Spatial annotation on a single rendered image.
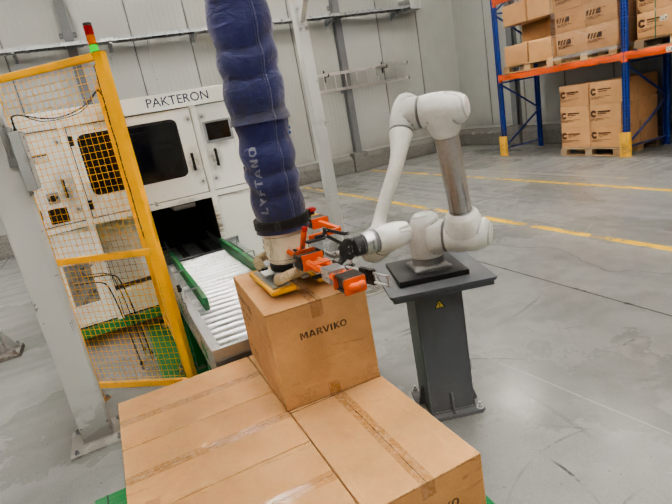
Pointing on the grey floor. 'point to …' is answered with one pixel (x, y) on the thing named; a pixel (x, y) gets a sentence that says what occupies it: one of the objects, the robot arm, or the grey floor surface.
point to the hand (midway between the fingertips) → (312, 259)
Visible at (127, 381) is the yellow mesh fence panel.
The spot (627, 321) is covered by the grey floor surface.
